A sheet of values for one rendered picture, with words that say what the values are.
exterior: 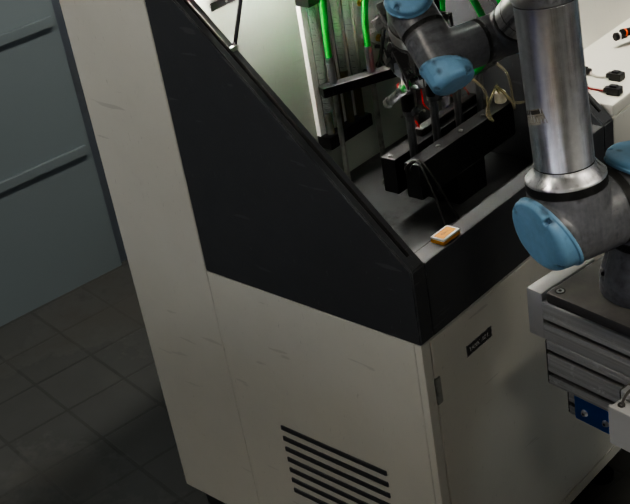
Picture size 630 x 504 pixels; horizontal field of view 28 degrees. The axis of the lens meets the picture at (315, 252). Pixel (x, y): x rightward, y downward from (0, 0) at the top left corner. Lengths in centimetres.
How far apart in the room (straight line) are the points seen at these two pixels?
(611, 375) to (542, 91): 54
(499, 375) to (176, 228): 75
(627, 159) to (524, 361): 89
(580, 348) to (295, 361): 76
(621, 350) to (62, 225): 264
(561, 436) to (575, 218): 119
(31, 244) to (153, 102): 178
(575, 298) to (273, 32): 99
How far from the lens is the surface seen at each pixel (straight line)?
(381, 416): 252
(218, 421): 298
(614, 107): 274
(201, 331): 282
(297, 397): 269
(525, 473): 281
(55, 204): 426
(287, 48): 268
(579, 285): 200
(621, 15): 317
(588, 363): 207
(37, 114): 415
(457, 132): 267
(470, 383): 250
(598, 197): 178
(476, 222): 238
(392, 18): 203
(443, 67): 198
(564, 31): 170
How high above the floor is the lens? 211
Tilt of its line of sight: 29 degrees down
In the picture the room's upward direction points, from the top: 10 degrees counter-clockwise
